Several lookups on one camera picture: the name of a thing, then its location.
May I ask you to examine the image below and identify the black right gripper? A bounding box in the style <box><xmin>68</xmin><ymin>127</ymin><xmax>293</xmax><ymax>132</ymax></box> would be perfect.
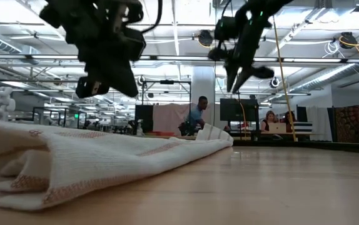
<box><xmin>207</xmin><ymin>12</ymin><xmax>276</xmax><ymax>94</ymax></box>

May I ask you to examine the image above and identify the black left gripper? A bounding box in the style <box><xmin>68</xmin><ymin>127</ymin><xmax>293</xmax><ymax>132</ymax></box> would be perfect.
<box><xmin>38</xmin><ymin>0</ymin><xmax>144</xmax><ymax>99</ymax></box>

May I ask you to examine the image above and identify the white striped towel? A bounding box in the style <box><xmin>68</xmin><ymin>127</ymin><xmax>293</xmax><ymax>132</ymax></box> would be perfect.
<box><xmin>0</xmin><ymin>117</ymin><xmax>235</xmax><ymax>212</ymax></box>

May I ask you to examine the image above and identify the black desk monitor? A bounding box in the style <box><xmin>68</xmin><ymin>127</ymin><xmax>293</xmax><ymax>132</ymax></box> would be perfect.
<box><xmin>219</xmin><ymin>98</ymin><xmax>260</xmax><ymax>123</ymax></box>

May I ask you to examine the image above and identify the black panel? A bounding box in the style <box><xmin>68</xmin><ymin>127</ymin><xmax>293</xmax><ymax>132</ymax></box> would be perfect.
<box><xmin>134</xmin><ymin>104</ymin><xmax>154</xmax><ymax>134</ymax></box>

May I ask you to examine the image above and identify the person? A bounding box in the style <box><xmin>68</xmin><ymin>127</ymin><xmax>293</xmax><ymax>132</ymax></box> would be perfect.
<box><xmin>179</xmin><ymin>95</ymin><xmax>209</xmax><ymax>137</ymax></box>
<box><xmin>260</xmin><ymin>110</ymin><xmax>277</xmax><ymax>132</ymax></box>
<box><xmin>281</xmin><ymin>111</ymin><xmax>296</xmax><ymax>132</ymax></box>

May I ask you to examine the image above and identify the red basin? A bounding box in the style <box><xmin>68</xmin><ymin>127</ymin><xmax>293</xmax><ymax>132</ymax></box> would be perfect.
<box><xmin>148</xmin><ymin>131</ymin><xmax>176</xmax><ymax>137</ymax></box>

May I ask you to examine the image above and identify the silver laptop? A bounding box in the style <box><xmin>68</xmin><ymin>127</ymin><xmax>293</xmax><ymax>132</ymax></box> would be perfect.
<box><xmin>268</xmin><ymin>122</ymin><xmax>288</xmax><ymax>134</ymax></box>

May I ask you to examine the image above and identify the blue white striped box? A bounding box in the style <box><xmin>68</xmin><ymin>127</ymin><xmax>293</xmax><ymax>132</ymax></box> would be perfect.
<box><xmin>293</xmin><ymin>121</ymin><xmax>313</xmax><ymax>134</ymax></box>

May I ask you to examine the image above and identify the white curtain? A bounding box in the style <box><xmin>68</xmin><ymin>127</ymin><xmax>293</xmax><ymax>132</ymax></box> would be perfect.
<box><xmin>306</xmin><ymin>106</ymin><xmax>333</xmax><ymax>142</ymax></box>

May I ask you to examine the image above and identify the patterned hanging cloth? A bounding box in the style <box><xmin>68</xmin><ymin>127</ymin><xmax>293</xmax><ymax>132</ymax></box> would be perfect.
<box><xmin>334</xmin><ymin>105</ymin><xmax>359</xmax><ymax>144</ymax></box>

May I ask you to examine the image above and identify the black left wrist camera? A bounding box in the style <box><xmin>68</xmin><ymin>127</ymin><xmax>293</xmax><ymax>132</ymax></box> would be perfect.
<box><xmin>121</xmin><ymin>27</ymin><xmax>148</xmax><ymax>63</ymax></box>

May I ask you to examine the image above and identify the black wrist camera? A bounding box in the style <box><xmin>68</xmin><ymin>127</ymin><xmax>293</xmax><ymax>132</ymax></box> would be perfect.
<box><xmin>214</xmin><ymin>15</ymin><xmax>240</xmax><ymax>42</ymax></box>
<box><xmin>121</xmin><ymin>27</ymin><xmax>148</xmax><ymax>63</ymax></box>

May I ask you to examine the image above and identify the black camera rig frame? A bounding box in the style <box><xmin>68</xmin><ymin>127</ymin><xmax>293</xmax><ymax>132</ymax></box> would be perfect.
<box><xmin>141</xmin><ymin>79</ymin><xmax>192</xmax><ymax>115</ymax></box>

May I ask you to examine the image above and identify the yellow hanging cable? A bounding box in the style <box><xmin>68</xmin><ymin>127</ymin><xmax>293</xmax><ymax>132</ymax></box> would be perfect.
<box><xmin>273</xmin><ymin>15</ymin><xmax>298</xmax><ymax>142</ymax></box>

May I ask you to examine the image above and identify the black ceiling cable reel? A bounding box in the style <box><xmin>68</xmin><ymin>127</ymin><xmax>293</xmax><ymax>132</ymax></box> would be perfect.
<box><xmin>338</xmin><ymin>31</ymin><xmax>358</xmax><ymax>50</ymax></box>
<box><xmin>197</xmin><ymin>29</ymin><xmax>214</xmax><ymax>48</ymax></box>

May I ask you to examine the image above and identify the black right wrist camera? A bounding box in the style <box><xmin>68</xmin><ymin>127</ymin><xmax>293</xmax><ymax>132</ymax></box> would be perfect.
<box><xmin>214</xmin><ymin>15</ymin><xmax>240</xmax><ymax>42</ymax></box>

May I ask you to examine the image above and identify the long ceiling light rail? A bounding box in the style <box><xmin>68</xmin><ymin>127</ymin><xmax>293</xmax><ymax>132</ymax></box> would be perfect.
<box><xmin>0</xmin><ymin>53</ymin><xmax>359</xmax><ymax>63</ymax></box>

